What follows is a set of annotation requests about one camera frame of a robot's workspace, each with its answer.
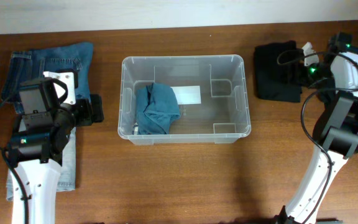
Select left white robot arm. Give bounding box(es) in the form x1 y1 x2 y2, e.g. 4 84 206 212
2 70 104 223

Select light blue folded jeans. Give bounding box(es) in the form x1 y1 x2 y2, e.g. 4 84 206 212
6 121 76 202

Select dark blue folded jeans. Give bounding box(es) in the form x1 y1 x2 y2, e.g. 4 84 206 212
1 42 93 114

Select blue shirt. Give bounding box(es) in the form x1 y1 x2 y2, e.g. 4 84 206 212
135 83 181 135

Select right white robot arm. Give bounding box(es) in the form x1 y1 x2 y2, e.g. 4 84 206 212
272 32 358 223

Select clear plastic storage bin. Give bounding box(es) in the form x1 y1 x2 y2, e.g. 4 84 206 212
117 55 251 145

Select white label in bin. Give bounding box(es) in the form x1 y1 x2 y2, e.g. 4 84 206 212
172 86 201 105

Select black garment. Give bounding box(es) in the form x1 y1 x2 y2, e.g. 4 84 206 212
254 40 306 103
317 83 336 108

